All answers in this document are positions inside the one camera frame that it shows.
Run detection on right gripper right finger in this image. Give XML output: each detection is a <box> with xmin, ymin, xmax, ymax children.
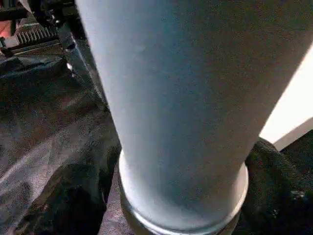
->
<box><xmin>234</xmin><ymin>137</ymin><xmax>313</xmax><ymax>235</ymax></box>

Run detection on black mat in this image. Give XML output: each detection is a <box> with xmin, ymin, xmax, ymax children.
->
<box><xmin>0</xmin><ymin>36</ymin><xmax>313</xmax><ymax>235</ymax></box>

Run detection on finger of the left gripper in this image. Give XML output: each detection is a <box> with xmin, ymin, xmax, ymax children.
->
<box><xmin>58</xmin><ymin>24</ymin><xmax>108</xmax><ymax>108</ymax></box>

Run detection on white plastic table top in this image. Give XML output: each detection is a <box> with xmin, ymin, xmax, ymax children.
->
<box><xmin>258</xmin><ymin>42</ymin><xmax>313</xmax><ymax>153</ymax></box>

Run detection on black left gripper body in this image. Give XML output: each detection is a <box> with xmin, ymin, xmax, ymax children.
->
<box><xmin>0</xmin><ymin>0</ymin><xmax>83</xmax><ymax>57</ymax></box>

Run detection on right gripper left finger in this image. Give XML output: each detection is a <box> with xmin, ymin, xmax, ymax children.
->
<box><xmin>14</xmin><ymin>144</ymin><xmax>123</xmax><ymax>235</ymax></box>

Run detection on white plastic table leg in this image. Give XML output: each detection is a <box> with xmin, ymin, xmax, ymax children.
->
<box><xmin>74</xmin><ymin>0</ymin><xmax>313</xmax><ymax>235</ymax></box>

